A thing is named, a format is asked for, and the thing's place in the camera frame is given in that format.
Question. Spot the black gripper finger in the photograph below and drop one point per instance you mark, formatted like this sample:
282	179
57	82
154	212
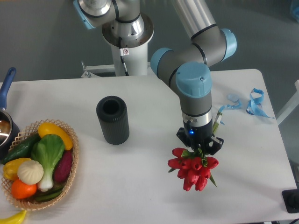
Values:
183	137
212	145

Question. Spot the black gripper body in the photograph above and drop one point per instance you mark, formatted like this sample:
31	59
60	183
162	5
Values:
198	134

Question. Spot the red tulip bouquet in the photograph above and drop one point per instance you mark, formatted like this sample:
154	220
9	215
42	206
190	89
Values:
194	167

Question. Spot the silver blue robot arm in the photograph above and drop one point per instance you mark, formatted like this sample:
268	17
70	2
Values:
186	72

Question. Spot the blue ribbon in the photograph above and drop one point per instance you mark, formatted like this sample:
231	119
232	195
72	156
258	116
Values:
254	106

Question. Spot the black ribbed vase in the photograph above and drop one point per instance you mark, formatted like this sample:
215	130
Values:
113	117

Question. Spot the white furniture leg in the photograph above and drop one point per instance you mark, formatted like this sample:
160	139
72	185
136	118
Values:
292	103

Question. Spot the black device at edge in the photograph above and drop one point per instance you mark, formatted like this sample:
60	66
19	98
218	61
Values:
291	200

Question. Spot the purple sweet potato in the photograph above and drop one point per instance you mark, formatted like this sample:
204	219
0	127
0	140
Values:
63	169

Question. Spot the green bok choy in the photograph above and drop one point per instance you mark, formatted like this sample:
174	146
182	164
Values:
48	152

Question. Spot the dark green vegetable in basket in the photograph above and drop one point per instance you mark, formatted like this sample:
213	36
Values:
48	195

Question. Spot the woven bamboo basket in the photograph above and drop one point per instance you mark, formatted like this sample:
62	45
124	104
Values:
30	203

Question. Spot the white steamed bun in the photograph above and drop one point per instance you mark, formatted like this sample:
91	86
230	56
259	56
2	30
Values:
30	172

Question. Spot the green cucumber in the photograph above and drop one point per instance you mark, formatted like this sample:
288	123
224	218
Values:
22	150

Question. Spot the orange fruit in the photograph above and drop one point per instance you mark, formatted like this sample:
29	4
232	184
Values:
20	190

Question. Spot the yellow bell pepper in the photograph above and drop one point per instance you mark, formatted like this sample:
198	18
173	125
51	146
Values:
10	169

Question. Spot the yellow banana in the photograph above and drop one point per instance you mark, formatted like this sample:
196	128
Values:
17	218

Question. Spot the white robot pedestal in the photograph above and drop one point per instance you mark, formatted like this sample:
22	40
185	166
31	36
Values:
129	46

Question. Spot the blue handled saucepan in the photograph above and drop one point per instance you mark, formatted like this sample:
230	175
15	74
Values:
8	129

